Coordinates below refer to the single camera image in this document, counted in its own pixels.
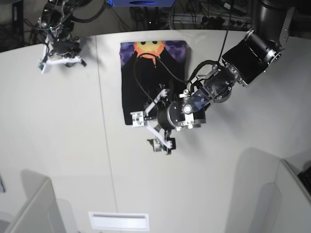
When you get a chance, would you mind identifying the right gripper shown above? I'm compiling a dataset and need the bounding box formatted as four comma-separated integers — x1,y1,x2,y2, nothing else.
37,36,87,74

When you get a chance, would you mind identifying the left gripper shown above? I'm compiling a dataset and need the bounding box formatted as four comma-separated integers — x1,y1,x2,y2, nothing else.
131,83,207,155

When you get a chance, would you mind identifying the black T-shirt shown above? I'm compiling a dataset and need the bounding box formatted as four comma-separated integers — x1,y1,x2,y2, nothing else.
120,40,188,125

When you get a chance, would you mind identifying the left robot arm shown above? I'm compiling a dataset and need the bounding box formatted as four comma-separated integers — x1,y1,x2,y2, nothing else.
131,0,298,154

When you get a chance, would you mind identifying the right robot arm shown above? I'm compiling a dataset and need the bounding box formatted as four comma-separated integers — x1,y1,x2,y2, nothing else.
37,0,106,74

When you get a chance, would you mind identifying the blue box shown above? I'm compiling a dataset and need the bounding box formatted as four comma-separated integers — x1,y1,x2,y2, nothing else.
107,0,175,7

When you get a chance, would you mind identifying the white desk partition left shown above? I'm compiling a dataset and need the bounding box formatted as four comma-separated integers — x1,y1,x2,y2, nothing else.
0,170,66,233

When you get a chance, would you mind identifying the white desk partition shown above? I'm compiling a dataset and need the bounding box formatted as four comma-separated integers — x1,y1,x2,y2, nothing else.
254,160,311,233
0,170,66,233

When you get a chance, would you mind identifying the white desk partition right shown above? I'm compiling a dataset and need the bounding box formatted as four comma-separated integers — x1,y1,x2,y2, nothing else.
254,160,311,233

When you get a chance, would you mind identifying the black keyboard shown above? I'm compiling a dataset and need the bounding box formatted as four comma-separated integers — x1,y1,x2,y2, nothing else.
296,163,311,197

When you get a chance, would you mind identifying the white cable grommet plate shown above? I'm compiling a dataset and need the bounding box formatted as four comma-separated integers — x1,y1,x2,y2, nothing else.
89,212,150,231

